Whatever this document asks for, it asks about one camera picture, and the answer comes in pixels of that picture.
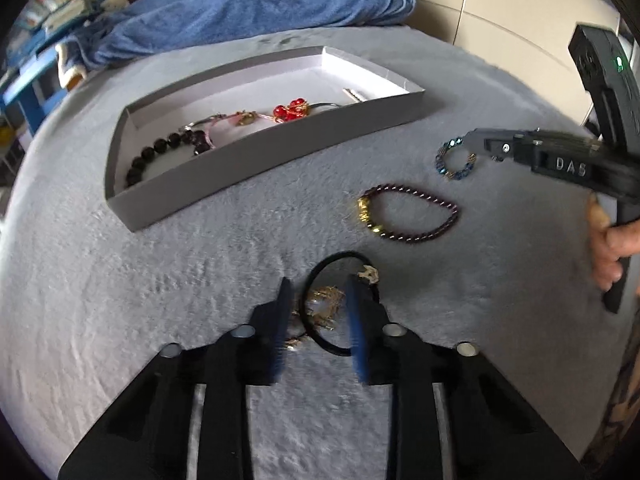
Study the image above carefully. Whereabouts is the blue bead bracelet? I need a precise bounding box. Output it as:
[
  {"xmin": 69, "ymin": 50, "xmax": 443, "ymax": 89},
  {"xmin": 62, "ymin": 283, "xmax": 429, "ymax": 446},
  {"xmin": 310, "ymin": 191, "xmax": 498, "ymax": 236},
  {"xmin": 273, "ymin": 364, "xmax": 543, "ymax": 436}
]
[{"xmin": 434, "ymin": 137, "xmax": 478, "ymax": 181}]

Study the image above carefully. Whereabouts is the person's patterned clothing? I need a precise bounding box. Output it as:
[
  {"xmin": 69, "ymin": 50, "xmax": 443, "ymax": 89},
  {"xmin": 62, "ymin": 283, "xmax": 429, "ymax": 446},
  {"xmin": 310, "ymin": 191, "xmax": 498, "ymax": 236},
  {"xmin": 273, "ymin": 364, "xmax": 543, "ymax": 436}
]
[{"xmin": 580, "ymin": 330, "xmax": 640, "ymax": 480}]

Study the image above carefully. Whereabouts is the dark red bead bracelet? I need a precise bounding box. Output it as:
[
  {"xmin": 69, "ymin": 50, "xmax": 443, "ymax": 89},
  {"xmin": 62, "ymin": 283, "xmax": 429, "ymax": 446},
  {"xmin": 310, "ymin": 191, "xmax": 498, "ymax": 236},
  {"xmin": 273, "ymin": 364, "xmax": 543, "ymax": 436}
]
[{"xmin": 357, "ymin": 185, "xmax": 460, "ymax": 242}]

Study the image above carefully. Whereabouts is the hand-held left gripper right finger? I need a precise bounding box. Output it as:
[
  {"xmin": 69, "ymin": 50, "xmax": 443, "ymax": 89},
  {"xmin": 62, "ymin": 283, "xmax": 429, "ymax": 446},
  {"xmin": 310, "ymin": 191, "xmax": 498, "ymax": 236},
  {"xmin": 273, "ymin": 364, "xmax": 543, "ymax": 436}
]
[{"xmin": 346, "ymin": 275, "xmax": 586, "ymax": 480}]

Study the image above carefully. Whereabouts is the gold chain ornament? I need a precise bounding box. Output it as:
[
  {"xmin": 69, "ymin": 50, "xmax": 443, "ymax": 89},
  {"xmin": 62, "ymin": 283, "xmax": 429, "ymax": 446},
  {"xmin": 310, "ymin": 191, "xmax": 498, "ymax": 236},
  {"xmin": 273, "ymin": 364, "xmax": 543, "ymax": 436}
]
[{"xmin": 285, "ymin": 285, "xmax": 348, "ymax": 351}]

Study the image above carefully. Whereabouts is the person's right hand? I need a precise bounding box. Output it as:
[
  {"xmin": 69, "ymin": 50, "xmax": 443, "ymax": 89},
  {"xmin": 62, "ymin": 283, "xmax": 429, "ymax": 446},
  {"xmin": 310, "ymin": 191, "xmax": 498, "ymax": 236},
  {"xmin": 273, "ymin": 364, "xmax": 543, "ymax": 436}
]
[{"xmin": 586, "ymin": 195, "xmax": 640, "ymax": 293}]

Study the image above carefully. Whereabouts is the blue shelf with books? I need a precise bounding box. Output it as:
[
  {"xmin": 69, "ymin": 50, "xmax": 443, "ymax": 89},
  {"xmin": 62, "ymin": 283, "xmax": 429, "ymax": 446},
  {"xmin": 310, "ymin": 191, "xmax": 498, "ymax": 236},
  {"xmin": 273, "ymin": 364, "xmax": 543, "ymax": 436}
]
[{"xmin": 0, "ymin": 0, "xmax": 108, "ymax": 131}]

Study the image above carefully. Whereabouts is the pink cord bracelet gold charm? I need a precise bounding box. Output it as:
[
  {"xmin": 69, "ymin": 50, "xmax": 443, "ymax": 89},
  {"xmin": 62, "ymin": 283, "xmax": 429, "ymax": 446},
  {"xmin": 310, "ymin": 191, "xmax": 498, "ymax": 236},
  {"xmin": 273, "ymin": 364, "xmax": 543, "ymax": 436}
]
[{"xmin": 202, "ymin": 110, "xmax": 261, "ymax": 150}]

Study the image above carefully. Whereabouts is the grey cardboard box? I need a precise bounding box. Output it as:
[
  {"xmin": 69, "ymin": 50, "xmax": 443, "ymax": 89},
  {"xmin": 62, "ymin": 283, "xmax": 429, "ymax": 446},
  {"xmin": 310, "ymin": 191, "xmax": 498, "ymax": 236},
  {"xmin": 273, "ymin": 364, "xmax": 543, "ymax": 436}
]
[{"xmin": 103, "ymin": 46, "xmax": 426, "ymax": 233}]

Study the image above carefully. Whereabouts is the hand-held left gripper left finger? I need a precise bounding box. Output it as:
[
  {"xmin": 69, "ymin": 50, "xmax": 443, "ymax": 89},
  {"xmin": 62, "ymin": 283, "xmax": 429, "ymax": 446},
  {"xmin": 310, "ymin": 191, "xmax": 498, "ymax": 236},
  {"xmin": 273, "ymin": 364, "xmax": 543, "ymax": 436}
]
[{"xmin": 57, "ymin": 276, "xmax": 296, "ymax": 480}]

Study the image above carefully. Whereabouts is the beige wardrobe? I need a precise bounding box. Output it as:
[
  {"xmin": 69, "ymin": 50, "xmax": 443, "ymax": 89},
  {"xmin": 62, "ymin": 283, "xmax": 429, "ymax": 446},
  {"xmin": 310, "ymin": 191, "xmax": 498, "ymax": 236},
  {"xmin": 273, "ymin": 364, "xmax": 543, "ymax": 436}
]
[{"xmin": 385, "ymin": 0, "xmax": 626, "ymax": 131}]

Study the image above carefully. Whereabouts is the thin silver ring bangle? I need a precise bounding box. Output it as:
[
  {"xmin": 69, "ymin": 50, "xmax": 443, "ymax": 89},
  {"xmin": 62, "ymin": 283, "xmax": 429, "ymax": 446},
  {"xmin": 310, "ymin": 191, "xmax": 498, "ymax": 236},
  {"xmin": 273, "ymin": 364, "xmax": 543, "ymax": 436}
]
[{"xmin": 182, "ymin": 114, "xmax": 226, "ymax": 131}]

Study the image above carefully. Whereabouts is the black cord charm bracelet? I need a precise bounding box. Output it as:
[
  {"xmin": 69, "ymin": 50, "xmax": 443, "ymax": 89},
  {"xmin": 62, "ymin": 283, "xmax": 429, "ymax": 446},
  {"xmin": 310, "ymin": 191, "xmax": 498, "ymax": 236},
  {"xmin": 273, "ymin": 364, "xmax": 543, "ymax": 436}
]
[{"xmin": 304, "ymin": 251, "xmax": 383, "ymax": 358}]

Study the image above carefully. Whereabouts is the denim garment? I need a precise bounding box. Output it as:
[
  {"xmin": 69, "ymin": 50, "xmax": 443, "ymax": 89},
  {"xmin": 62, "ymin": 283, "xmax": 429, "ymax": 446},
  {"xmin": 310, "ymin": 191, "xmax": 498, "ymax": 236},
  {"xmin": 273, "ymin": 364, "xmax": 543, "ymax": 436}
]
[{"xmin": 55, "ymin": 25, "xmax": 101, "ymax": 91}]

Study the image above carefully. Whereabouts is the blue fleece blanket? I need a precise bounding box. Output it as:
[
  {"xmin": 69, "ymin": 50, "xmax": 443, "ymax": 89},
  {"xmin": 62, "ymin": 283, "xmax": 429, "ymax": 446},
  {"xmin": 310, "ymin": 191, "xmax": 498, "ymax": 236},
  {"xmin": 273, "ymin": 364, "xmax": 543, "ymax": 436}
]
[{"xmin": 65, "ymin": 0, "xmax": 417, "ymax": 71}]

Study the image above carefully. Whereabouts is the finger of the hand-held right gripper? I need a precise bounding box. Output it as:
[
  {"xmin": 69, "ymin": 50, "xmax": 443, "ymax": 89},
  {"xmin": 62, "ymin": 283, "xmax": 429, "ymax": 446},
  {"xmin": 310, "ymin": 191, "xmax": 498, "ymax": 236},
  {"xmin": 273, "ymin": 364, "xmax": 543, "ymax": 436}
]
[{"xmin": 462, "ymin": 127, "xmax": 531, "ymax": 163}]

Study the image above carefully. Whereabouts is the black bead bracelet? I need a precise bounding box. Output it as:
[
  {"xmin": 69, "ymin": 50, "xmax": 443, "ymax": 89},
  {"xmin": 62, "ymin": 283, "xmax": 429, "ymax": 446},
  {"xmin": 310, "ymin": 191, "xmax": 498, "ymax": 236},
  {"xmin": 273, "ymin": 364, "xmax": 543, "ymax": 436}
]
[{"xmin": 125, "ymin": 130, "xmax": 213, "ymax": 188}]

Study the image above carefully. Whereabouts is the stack of papers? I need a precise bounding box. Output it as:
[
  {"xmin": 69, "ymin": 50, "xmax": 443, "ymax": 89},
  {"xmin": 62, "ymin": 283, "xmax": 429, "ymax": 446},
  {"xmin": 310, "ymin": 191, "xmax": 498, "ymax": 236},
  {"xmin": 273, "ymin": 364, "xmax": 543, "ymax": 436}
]
[{"xmin": 42, "ymin": 0, "xmax": 96, "ymax": 26}]

